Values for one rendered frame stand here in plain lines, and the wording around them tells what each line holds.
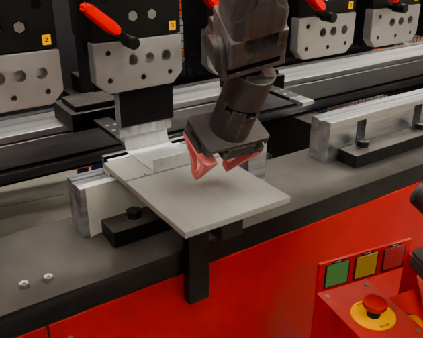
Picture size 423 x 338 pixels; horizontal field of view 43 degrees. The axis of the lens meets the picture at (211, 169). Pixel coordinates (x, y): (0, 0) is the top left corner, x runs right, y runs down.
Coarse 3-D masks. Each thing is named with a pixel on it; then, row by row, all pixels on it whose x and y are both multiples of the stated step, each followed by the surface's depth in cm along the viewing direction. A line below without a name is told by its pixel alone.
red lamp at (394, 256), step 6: (402, 246) 96; (390, 252) 96; (396, 252) 96; (402, 252) 97; (384, 258) 96; (390, 258) 96; (396, 258) 97; (402, 258) 98; (384, 264) 96; (390, 264) 97; (396, 264) 98
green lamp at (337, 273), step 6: (336, 264) 91; (342, 264) 92; (348, 264) 92; (330, 270) 91; (336, 270) 92; (342, 270) 92; (330, 276) 92; (336, 276) 92; (342, 276) 93; (330, 282) 92; (336, 282) 93; (342, 282) 94
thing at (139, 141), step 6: (150, 132) 95; (156, 132) 96; (162, 132) 96; (126, 138) 93; (132, 138) 93; (138, 138) 94; (144, 138) 94; (150, 138) 95; (156, 138) 96; (162, 138) 96; (168, 138) 97; (126, 144) 93; (132, 144) 93; (138, 144) 94; (144, 144) 94; (150, 144) 95; (126, 150) 93
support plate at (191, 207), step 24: (120, 168) 87; (144, 168) 87; (216, 168) 87; (240, 168) 87; (144, 192) 79; (168, 192) 79; (192, 192) 79; (216, 192) 79; (240, 192) 79; (264, 192) 79; (168, 216) 73; (192, 216) 73; (216, 216) 73; (240, 216) 73
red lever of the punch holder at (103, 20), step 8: (80, 8) 73; (88, 8) 72; (96, 8) 73; (88, 16) 72; (96, 16) 73; (104, 16) 73; (96, 24) 75; (104, 24) 74; (112, 24) 74; (112, 32) 75; (120, 32) 76; (120, 40) 80; (128, 40) 76; (136, 40) 77; (136, 48) 77
